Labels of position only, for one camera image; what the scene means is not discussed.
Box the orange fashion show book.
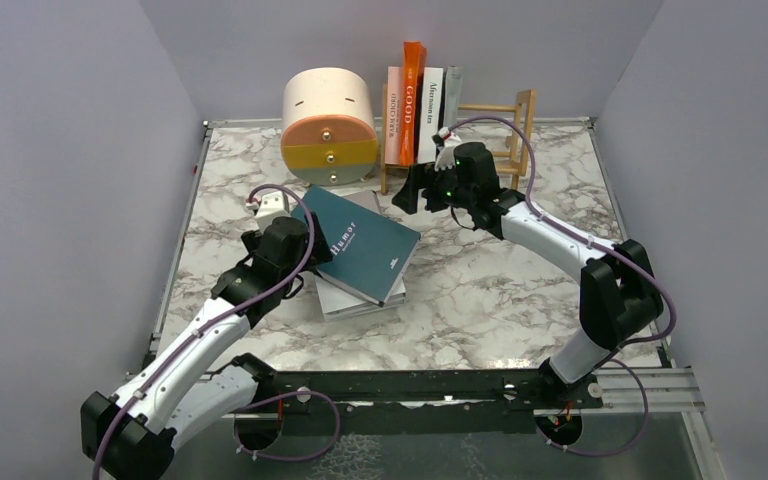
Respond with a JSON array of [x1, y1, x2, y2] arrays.
[[399, 41, 427, 167]]

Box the dark teal book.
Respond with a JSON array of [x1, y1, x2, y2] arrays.
[[302, 186, 421, 307]]

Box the cream and orange bread box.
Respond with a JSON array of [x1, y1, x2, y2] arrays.
[[280, 67, 378, 186]]

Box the white cover book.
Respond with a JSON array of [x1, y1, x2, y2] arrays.
[[416, 67, 444, 164]]

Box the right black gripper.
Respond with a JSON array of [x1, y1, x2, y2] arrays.
[[392, 159, 475, 215]]

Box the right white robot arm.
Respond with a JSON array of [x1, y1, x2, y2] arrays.
[[392, 142, 664, 407]]

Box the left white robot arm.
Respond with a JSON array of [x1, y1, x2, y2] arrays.
[[80, 211, 332, 479]]

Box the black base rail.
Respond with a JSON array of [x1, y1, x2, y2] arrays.
[[232, 369, 603, 440]]

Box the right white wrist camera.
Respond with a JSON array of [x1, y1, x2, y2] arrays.
[[432, 127, 463, 172]]

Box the bottom stacked books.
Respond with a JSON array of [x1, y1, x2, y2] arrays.
[[315, 191, 406, 320]]

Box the wooden book rack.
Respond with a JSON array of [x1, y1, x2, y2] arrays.
[[379, 82, 538, 197]]

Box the grey landscape cover book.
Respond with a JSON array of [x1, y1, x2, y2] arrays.
[[439, 66, 464, 127]]

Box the pink flower cover book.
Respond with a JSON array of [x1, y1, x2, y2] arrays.
[[383, 66, 403, 165]]

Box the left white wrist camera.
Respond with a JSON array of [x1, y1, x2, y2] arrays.
[[246, 192, 290, 233]]

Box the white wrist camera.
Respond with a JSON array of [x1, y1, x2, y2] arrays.
[[432, 127, 463, 172], [246, 192, 290, 233]]

